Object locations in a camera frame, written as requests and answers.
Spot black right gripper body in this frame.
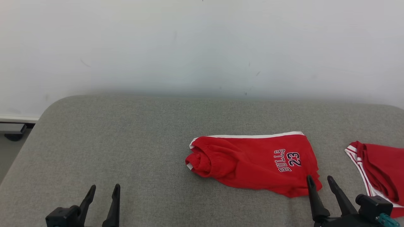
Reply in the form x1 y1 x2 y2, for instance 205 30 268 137
314 214 381 227

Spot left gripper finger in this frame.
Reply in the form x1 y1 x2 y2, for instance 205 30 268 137
103 184 121 227
79 185 96 226

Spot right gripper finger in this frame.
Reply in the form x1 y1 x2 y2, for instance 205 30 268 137
306 175 330 223
327 176 359 216

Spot red Bulls basketball jersey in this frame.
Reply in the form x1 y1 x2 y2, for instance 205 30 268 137
345 141 404 218

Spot red white-striped basketball shorts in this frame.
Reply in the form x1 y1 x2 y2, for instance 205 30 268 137
185 131 322 198

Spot grey metal bar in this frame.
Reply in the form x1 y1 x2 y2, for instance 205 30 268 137
0 123 27 134

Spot teal right camera connector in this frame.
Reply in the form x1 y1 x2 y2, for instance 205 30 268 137
376 213 400 227

